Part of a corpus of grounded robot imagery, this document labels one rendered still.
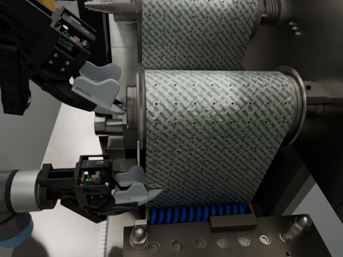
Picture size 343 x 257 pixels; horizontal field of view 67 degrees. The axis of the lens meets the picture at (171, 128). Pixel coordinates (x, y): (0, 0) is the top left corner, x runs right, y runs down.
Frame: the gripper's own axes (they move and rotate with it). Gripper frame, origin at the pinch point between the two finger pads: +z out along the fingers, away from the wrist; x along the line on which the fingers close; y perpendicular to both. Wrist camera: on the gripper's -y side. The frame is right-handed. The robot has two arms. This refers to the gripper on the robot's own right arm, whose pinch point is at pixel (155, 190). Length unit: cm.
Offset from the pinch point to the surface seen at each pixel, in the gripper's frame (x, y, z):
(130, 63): 86, -19, -6
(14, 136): 131, -109, -101
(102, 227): 2.7, -19.0, -12.4
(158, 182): -0.3, 2.8, 0.4
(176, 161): -0.2, 8.8, 3.4
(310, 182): 13, -19, 50
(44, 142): 124, -109, -76
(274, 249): -10.7, -6.1, 22.6
